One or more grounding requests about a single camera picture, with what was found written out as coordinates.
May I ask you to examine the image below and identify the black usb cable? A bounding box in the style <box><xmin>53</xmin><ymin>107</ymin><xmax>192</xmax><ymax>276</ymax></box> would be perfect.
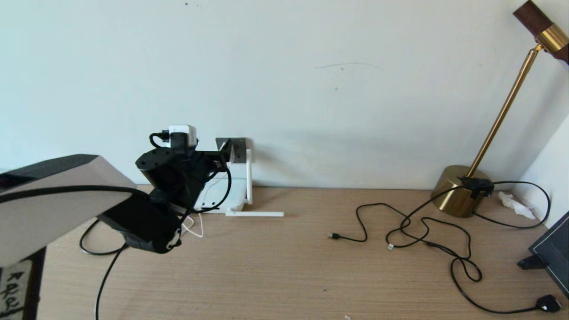
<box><xmin>328</xmin><ymin>204</ymin><xmax>482</xmax><ymax>283</ymax></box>

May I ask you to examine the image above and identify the brass desk lamp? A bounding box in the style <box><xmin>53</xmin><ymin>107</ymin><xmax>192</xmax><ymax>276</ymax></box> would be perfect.
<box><xmin>430</xmin><ymin>1</ymin><xmax>569</xmax><ymax>218</ymax></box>

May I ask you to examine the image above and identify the thick black cable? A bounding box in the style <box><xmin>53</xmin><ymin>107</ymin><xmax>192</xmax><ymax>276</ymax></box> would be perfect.
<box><xmin>80</xmin><ymin>218</ymin><xmax>129</xmax><ymax>320</ymax></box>

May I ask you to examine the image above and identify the dark framed board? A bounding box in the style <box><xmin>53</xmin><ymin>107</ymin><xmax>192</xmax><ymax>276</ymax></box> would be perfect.
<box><xmin>517</xmin><ymin>209</ymin><xmax>569</xmax><ymax>300</ymax></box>

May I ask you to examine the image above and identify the crumpled white tissue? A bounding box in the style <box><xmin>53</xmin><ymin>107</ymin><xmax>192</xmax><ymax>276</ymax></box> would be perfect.
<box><xmin>497</xmin><ymin>192</ymin><xmax>535</xmax><ymax>220</ymax></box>

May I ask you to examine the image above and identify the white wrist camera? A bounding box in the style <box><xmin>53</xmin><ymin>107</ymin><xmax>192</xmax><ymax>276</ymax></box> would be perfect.
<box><xmin>160</xmin><ymin>125</ymin><xmax>198</xmax><ymax>149</ymax></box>

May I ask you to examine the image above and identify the white handwritten label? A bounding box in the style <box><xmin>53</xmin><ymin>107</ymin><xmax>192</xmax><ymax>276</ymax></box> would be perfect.
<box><xmin>0</xmin><ymin>260</ymin><xmax>34</xmax><ymax>320</ymax></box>

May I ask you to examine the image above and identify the white wifi router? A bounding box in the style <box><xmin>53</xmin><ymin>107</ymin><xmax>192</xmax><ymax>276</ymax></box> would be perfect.
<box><xmin>193</xmin><ymin>149</ymin><xmax>285</xmax><ymax>218</ymax></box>

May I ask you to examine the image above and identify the thin white adapter cable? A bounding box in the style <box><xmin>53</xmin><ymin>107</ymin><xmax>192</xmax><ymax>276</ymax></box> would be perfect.
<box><xmin>180</xmin><ymin>171</ymin><xmax>225</xmax><ymax>238</ymax></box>

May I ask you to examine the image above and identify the grey wall socket plate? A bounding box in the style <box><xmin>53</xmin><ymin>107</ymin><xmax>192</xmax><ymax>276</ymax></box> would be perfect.
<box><xmin>216</xmin><ymin>138</ymin><xmax>248</xmax><ymax>164</ymax></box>

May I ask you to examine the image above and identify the black lamp power cord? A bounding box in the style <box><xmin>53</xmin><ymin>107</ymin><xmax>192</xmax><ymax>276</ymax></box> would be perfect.
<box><xmin>386</xmin><ymin>178</ymin><xmax>561</xmax><ymax>314</ymax></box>

